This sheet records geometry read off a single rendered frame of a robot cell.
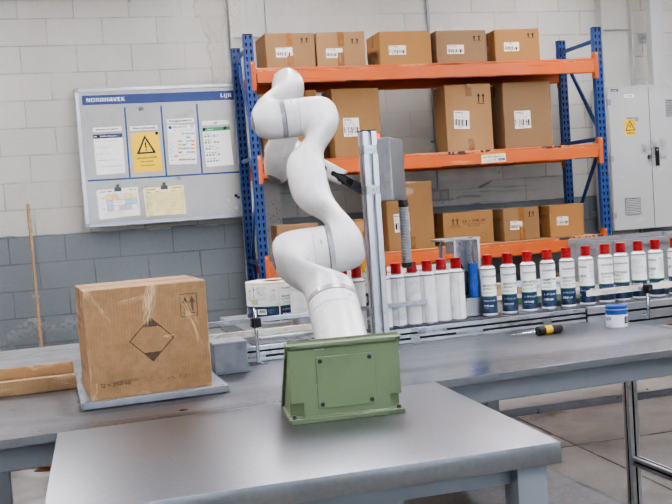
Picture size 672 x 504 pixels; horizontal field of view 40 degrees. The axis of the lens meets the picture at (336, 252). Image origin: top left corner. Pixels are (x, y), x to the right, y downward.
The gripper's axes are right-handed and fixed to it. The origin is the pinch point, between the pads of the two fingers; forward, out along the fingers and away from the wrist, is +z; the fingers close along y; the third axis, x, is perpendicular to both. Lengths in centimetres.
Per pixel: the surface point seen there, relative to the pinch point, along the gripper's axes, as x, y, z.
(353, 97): -72, 374, -4
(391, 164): -9.9, -17.0, 4.5
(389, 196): -1.3, -17.0, 8.4
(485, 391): 34, -59, 49
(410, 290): 21.2, 0.1, 30.5
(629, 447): 36, 37, 138
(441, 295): 18.1, 2.5, 40.7
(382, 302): 27.8, -17.8, 21.4
